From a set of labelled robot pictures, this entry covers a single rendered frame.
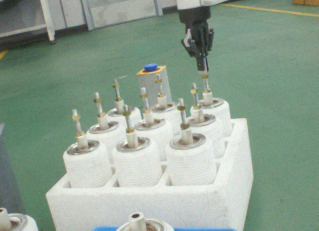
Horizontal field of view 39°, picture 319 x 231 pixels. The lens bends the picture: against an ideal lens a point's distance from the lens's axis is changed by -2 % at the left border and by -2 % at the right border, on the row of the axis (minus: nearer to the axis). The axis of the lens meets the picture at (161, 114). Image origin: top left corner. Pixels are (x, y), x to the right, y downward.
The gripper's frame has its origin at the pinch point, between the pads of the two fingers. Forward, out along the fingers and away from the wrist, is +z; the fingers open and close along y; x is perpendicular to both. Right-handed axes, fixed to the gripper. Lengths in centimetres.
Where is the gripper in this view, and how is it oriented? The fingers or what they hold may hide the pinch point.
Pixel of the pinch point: (203, 64)
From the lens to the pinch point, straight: 110.6
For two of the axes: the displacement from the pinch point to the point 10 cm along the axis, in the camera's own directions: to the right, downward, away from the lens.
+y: -5.3, 3.5, -7.7
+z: 1.8, 9.4, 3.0
